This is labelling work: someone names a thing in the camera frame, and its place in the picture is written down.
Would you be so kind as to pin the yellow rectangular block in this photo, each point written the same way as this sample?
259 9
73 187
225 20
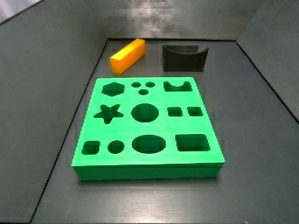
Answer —
127 56

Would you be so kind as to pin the black curved fixture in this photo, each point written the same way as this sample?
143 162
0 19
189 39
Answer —
183 58

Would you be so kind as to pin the green foam shape board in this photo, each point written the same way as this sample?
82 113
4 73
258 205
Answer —
147 131

